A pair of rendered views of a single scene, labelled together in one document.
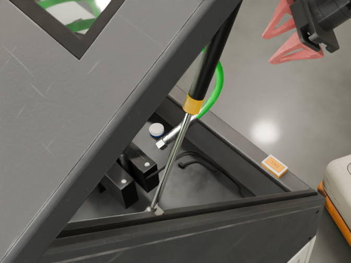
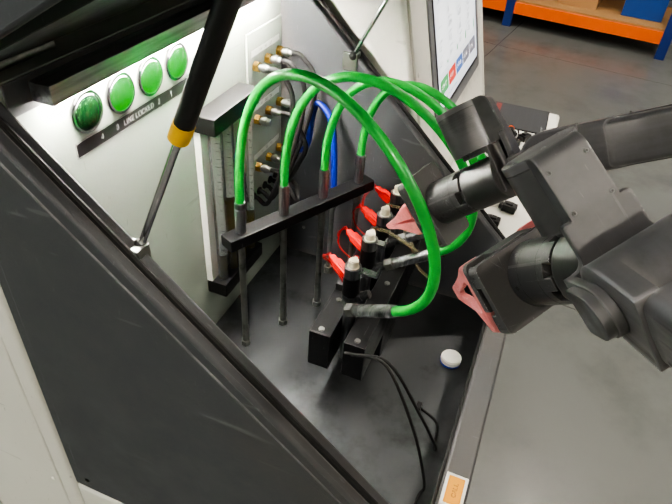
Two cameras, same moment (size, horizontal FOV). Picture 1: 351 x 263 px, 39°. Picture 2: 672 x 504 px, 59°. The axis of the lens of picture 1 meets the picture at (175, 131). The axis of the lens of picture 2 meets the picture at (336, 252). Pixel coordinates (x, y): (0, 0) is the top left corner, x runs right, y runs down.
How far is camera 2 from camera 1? 0.54 m
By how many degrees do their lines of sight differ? 41
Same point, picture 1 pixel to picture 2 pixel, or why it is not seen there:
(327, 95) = not seen: outside the picture
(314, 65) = not seen: outside the picture
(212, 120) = (480, 390)
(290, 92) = not seen: outside the picture
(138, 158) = (361, 329)
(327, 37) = (501, 298)
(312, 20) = (499, 255)
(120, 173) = (330, 321)
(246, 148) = (461, 447)
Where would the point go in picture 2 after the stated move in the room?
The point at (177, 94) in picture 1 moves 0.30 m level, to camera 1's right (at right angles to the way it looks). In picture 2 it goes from (492, 337) to (638, 474)
